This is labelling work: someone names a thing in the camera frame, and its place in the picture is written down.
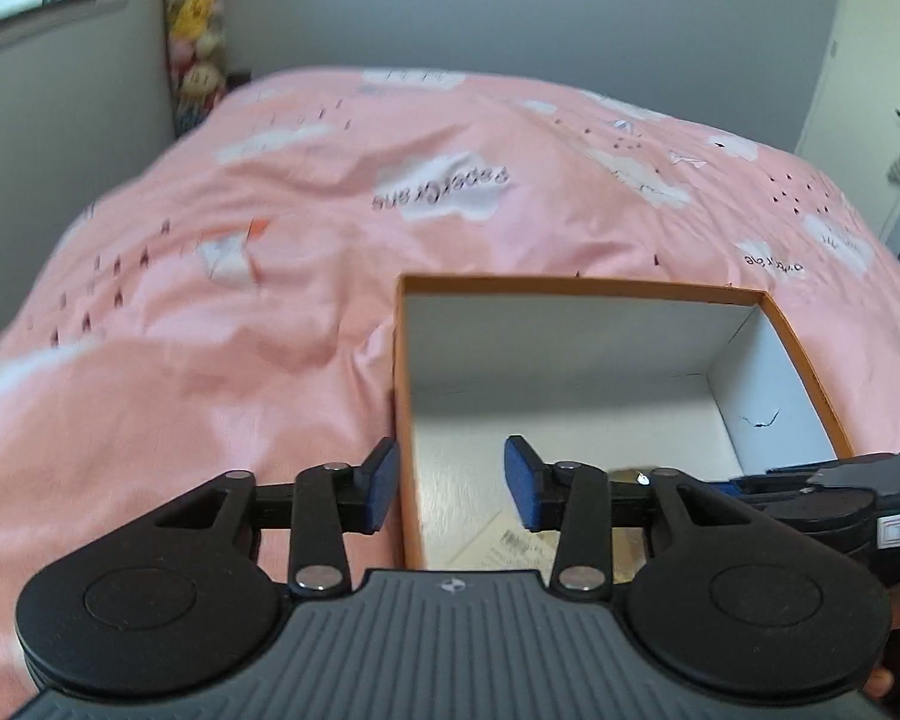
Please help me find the pile of plush toys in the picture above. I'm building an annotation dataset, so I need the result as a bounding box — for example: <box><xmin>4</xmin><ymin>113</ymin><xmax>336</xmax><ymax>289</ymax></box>
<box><xmin>162</xmin><ymin>0</ymin><xmax>232</xmax><ymax>140</ymax></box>

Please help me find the white door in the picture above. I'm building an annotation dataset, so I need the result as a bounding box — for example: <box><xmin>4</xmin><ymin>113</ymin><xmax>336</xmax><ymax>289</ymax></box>
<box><xmin>793</xmin><ymin>0</ymin><xmax>900</xmax><ymax>242</ymax></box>

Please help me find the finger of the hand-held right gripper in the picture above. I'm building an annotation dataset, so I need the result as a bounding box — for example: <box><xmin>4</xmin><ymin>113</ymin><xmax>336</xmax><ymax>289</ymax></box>
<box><xmin>727</xmin><ymin>452</ymin><xmax>900</xmax><ymax>497</ymax></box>
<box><xmin>750</xmin><ymin>491</ymin><xmax>883</xmax><ymax>554</ymax></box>

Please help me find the white paper label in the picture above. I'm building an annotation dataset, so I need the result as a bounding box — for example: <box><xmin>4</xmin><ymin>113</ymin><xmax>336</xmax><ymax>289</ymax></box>
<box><xmin>448</xmin><ymin>510</ymin><xmax>557</xmax><ymax>572</ymax></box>

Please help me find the orange cardboard box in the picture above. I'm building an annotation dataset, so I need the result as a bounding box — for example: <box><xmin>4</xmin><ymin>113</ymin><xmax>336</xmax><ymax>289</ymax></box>
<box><xmin>392</xmin><ymin>274</ymin><xmax>857</xmax><ymax>572</ymax></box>

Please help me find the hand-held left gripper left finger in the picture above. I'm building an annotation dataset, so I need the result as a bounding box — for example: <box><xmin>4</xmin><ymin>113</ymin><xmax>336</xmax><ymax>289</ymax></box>
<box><xmin>154</xmin><ymin>438</ymin><xmax>402</xmax><ymax>599</ymax></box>

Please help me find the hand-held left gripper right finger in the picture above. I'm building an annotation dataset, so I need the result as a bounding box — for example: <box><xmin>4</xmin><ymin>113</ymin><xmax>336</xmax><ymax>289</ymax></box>
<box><xmin>504</xmin><ymin>435</ymin><xmax>760</xmax><ymax>595</ymax></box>

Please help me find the pink printed blanket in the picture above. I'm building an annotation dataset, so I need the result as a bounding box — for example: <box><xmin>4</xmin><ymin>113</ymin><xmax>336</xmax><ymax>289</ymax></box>
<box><xmin>0</xmin><ymin>66</ymin><xmax>900</xmax><ymax>720</ymax></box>

